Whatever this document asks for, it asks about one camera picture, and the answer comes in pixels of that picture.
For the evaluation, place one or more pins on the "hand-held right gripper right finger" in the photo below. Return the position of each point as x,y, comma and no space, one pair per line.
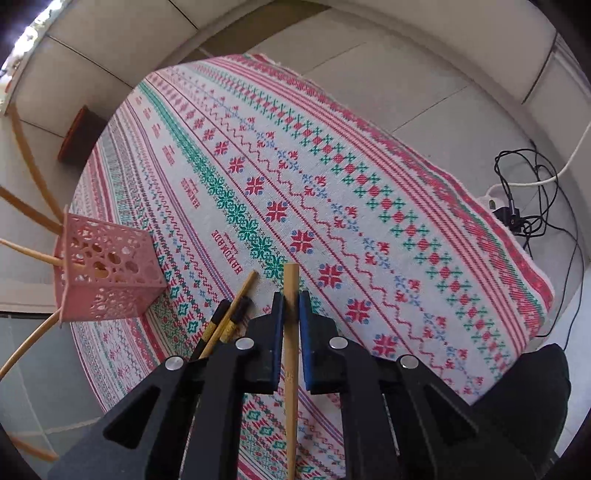
304,323

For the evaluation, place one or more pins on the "black power adapter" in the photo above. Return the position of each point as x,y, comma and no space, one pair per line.
508,217

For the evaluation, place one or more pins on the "black-tipped bamboo chopstick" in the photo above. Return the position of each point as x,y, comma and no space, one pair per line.
220,311
241,311

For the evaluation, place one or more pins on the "brown trash bin red liner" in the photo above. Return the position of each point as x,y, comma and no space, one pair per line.
83,134

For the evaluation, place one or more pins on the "plain bamboo chopstick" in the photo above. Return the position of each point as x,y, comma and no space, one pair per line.
27,339
27,207
37,452
32,161
291,415
27,251

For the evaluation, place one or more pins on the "patterned woven tablecloth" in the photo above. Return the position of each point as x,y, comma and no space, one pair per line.
323,184

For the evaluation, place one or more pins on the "black-tipped chopsticks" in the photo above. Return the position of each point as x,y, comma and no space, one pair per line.
247,286

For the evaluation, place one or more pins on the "white power strip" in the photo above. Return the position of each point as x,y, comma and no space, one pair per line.
489,201

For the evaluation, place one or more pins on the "pink perforated utensil holder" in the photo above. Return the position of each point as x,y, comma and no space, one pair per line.
115,295

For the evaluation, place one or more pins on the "person's right leg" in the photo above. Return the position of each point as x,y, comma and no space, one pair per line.
521,406

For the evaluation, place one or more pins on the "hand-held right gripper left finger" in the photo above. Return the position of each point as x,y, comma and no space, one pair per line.
277,323

